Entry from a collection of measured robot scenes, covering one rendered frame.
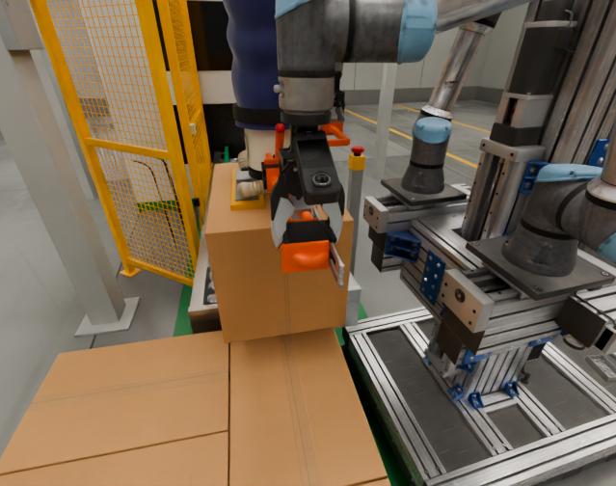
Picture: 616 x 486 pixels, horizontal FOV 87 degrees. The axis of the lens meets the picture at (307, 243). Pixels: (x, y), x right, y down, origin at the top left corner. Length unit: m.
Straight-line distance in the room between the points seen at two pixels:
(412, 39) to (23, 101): 1.68
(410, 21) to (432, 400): 1.41
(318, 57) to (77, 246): 1.84
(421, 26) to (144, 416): 1.14
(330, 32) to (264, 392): 0.98
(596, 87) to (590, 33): 0.12
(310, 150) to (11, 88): 1.61
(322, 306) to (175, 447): 0.56
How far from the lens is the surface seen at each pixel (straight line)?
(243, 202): 0.97
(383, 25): 0.46
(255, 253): 0.90
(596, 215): 0.76
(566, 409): 1.83
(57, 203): 2.03
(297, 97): 0.45
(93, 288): 2.26
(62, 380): 1.41
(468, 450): 1.54
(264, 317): 1.05
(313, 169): 0.42
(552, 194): 0.85
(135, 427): 1.18
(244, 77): 0.99
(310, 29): 0.45
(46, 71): 4.19
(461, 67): 1.32
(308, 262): 0.49
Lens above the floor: 1.48
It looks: 31 degrees down
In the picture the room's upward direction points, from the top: straight up
